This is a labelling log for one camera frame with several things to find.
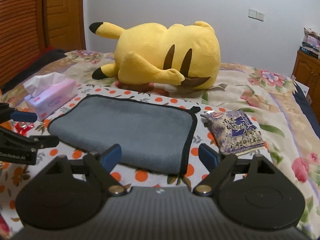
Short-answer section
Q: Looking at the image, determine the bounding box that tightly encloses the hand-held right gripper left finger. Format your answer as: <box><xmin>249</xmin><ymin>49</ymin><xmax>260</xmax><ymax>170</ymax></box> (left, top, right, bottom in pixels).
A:
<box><xmin>45</xmin><ymin>144</ymin><xmax>128</xmax><ymax>197</ymax></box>

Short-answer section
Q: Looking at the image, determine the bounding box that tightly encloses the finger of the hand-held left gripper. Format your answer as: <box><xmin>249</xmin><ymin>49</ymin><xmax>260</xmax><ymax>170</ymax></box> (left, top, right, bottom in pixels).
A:
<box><xmin>0</xmin><ymin>126</ymin><xmax>60</xmax><ymax>153</ymax></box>
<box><xmin>0</xmin><ymin>102</ymin><xmax>38</xmax><ymax>123</ymax></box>

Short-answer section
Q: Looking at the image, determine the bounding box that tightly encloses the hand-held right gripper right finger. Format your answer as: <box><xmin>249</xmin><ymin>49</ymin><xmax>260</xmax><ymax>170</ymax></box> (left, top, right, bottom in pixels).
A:
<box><xmin>192</xmin><ymin>143</ymin><xmax>277</xmax><ymax>197</ymax></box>

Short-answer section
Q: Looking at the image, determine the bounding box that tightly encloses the grey towel with black trim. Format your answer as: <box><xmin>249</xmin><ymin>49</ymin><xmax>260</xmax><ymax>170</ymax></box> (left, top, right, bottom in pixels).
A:
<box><xmin>47</xmin><ymin>94</ymin><xmax>201</xmax><ymax>176</ymax></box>

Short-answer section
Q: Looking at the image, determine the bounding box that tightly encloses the red shiny wrapper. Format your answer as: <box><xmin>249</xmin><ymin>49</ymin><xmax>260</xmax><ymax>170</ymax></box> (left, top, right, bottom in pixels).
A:
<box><xmin>14</xmin><ymin>121</ymin><xmax>34</xmax><ymax>134</ymax></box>

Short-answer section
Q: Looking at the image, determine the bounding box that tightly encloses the pink tissue box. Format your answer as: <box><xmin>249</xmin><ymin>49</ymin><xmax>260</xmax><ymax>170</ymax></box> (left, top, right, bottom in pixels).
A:
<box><xmin>23</xmin><ymin>72</ymin><xmax>77</xmax><ymax>122</ymax></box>

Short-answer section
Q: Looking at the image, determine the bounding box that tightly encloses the purple snack packet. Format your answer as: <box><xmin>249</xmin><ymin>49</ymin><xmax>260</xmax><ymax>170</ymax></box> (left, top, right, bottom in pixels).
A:
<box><xmin>201</xmin><ymin>109</ymin><xmax>265</xmax><ymax>155</ymax></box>

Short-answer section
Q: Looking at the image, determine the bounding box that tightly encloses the white orange-dotted cloth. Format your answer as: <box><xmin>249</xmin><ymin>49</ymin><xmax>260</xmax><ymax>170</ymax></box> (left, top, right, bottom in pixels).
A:
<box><xmin>0</xmin><ymin>83</ymin><xmax>227</xmax><ymax>233</ymax></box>

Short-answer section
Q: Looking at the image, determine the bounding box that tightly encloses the floral bedsheet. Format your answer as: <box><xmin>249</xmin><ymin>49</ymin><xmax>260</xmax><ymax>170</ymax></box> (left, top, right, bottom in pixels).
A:
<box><xmin>0</xmin><ymin>49</ymin><xmax>320</xmax><ymax>240</ymax></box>

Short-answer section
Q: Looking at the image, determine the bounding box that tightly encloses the wooden headboard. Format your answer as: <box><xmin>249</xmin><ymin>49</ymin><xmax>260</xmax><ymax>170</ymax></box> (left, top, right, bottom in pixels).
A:
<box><xmin>0</xmin><ymin>0</ymin><xmax>48</xmax><ymax>88</ymax></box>

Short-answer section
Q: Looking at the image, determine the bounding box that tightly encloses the dark blue cloth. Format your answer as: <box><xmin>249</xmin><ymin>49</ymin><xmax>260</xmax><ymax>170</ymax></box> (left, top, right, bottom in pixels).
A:
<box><xmin>293</xmin><ymin>82</ymin><xmax>320</xmax><ymax>126</ymax></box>

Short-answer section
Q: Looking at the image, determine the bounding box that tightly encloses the yellow plush toy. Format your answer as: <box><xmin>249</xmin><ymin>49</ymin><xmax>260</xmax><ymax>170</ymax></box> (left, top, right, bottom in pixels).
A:
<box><xmin>89</xmin><ymin>21</ymin><xmax>221</xmax><ymax>91</ymax></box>

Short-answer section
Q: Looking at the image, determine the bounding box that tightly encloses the wooden door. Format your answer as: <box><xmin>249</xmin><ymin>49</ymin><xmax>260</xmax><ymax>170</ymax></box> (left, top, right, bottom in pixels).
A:
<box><xmin>42</xmin><ymin>0</ymin><xmax>87</xmax><ymax>52</ymax></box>

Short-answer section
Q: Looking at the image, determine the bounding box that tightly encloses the wooden cabinet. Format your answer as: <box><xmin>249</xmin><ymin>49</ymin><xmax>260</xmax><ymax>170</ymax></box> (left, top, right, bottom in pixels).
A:
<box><xmin>291</xmin><ymin>50</ymin><xmax>320</xmax><ymax>105</ymax></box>

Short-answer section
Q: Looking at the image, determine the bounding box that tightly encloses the stack of books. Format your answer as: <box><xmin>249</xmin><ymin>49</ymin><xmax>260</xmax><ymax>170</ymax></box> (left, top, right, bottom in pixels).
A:
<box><xmin>299</xmin><ymin>26</ymin><xmax>320</xmax><ymax>60</ymax></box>

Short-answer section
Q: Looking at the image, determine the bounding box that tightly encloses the white wall switch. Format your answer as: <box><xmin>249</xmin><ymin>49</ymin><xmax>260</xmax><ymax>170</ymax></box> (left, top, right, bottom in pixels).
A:
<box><xmin>248</xmin><ymin>8</ymin><xmax>265</xmax><ymax>22</ymax></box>

